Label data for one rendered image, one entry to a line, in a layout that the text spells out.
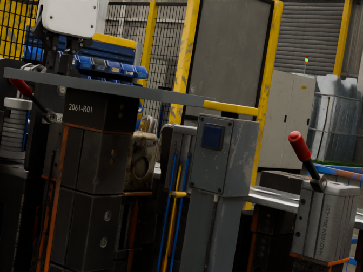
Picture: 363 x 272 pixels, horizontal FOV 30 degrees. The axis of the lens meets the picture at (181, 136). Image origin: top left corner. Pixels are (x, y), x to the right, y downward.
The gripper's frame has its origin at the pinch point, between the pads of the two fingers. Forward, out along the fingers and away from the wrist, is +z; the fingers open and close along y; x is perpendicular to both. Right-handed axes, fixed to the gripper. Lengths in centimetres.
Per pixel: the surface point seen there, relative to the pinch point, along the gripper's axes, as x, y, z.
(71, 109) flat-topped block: -10.9, -2.1, 7.5
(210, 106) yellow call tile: -37.2, 6.1, 3.4
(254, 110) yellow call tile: -40.3, 11.8, 3.0
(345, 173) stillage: 86, 195, 24
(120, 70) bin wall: 251, 170, -10
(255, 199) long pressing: -24.4, 30.7, 19.0
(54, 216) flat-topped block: -10.1, -1.9, 26.1
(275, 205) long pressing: -28.6, 31.9, 19.2
